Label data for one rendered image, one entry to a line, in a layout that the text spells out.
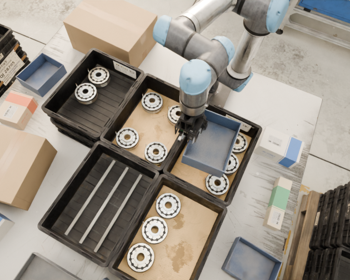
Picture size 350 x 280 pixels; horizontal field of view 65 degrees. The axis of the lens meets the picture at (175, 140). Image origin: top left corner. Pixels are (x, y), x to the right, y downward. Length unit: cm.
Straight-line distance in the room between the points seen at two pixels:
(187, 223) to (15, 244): 74
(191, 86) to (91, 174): 73
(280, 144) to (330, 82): 158
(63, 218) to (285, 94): 132
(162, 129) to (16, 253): 82
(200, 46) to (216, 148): 41
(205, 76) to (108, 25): 102
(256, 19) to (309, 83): 183
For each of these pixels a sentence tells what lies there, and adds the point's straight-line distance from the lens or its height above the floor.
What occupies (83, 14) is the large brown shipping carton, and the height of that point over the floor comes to 90.
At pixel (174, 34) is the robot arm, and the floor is 146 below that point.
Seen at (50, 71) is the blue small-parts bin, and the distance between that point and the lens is 174.
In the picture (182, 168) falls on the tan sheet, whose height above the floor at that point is 83.
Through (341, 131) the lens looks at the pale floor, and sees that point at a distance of 271.
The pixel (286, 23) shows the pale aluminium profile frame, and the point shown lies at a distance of 303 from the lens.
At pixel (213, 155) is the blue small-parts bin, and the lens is 101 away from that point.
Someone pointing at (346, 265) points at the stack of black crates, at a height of 38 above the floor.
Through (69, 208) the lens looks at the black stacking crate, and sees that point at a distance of 124.
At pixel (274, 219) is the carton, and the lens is 136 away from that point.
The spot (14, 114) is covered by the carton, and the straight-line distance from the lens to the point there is 156.
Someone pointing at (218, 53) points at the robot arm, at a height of 146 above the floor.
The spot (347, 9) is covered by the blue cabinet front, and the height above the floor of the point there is 43.
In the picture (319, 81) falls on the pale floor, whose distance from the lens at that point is 290.
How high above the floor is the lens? 200
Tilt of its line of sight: 66 degrees down
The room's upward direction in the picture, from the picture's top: 9 degrees clockwise
